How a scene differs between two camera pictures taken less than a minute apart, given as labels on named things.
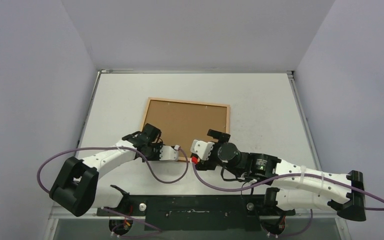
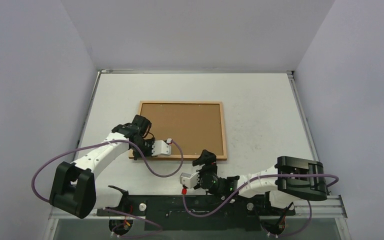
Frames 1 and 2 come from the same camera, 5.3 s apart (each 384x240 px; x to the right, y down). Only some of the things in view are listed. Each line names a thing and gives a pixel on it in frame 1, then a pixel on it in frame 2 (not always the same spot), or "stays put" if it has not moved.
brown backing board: x=181 y=124 stays put
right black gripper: x=203 y=163 to x=205 y=168
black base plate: x=197 y=212 stays put
